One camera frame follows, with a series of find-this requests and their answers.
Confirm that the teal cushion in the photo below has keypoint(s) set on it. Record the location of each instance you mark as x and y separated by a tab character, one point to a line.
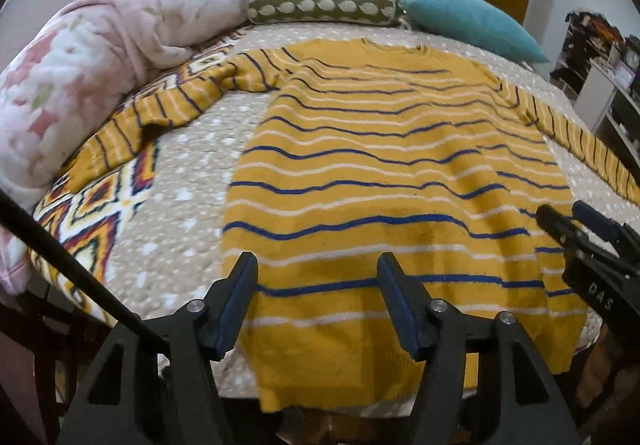
477	23

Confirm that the small desk clock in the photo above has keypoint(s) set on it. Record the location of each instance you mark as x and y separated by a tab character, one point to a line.
631	59

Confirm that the beige dotted quilt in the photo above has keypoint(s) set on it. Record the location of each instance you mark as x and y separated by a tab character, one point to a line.
171	252

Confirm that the olive patterned bolster pillow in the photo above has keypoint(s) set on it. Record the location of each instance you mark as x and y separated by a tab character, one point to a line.
385	13

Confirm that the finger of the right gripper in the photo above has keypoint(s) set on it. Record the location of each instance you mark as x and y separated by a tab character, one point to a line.
564	232
606	228

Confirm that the white shelf unit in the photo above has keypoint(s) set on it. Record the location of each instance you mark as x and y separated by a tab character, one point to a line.
604	92

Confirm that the colourful geometric blanket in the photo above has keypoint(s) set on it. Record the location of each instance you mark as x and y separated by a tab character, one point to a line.
88	223

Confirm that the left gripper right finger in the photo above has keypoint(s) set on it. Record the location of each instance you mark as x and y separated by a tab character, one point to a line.
408	304

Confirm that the pink floral comforter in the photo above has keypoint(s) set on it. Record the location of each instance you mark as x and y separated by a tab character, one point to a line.
89	56

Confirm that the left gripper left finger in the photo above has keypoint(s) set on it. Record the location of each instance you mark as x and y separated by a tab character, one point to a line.
225	306

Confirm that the yellow blue-striped sweater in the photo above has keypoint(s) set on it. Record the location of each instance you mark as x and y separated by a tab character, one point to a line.
367	149

